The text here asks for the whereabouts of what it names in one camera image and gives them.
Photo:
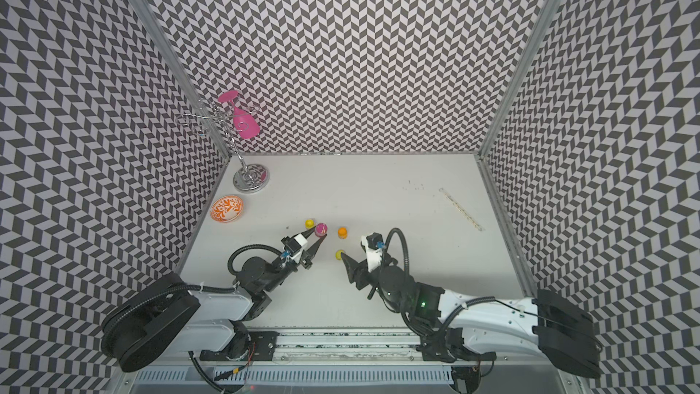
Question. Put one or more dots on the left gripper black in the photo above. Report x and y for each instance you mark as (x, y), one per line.
(312, 253)

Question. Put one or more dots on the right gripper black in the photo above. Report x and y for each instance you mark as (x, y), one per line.
(356, 272)

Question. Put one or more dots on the pink paint jar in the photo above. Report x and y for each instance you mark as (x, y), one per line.
(321, 230)

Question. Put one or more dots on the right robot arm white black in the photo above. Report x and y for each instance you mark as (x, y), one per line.
(452, 327)

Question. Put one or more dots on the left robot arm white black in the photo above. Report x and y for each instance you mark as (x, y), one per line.
(170, 316)

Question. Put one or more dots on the orange patterned ceramic bowl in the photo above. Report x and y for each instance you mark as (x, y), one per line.
(227, 209)

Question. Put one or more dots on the chrome glass holder stand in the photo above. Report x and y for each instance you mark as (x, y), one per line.
(250, 177)

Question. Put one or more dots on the pink plastic wine glass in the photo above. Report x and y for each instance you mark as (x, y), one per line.
(243, 121)

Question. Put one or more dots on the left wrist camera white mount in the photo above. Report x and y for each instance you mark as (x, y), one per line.
(294, 246)

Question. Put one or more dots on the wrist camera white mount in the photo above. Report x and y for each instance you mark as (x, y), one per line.
(294, 246)
(374, 247)

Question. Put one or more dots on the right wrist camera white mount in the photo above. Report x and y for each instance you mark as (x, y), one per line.
(374, 247)

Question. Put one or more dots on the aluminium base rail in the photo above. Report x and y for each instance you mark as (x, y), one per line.
(350, 347)

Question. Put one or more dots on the aluminium corner post left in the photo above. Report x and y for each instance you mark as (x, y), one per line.
(161, 42)

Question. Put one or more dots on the aluminium corner post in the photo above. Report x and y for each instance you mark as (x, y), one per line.
(539, 32)
(161, 42)

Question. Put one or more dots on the aluminium corner post right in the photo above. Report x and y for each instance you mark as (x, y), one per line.
(539, 32)

